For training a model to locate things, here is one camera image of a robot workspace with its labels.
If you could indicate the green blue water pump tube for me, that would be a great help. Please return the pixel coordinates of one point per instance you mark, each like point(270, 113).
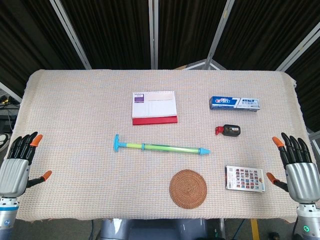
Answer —
point(175, 148)

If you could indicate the printed card pack box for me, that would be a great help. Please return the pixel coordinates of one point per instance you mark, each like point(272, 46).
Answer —
point(245, 178)

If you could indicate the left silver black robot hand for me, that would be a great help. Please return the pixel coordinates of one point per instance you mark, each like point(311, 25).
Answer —
point(13, 175)

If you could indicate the white desk calendar red base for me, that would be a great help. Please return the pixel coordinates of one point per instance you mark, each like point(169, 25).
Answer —
point(153, 107)

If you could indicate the blue white toothpaste box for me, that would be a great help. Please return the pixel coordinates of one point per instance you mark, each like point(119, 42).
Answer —
point(233, 103)

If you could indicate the round brown woven coaster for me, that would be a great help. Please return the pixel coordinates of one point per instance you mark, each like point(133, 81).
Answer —
point(188, 188)

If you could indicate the white shoe on floor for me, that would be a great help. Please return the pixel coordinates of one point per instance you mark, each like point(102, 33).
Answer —
point(3, 141)

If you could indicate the beige woven tablecloth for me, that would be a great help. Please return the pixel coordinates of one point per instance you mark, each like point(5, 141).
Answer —
point(75, 112)

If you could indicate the small black bottle red cap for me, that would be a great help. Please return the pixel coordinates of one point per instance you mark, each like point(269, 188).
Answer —
point(231, 130)

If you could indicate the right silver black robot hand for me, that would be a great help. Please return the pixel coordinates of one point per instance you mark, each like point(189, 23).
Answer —
point(303, 180)

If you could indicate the dark folding screen panel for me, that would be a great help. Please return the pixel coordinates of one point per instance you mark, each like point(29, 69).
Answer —
point(185, 32)
point(30, 35)
point(262, 32)
point(112, 32)

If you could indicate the grey robot torso base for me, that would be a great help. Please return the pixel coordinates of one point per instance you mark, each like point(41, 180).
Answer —
point(152, 228)

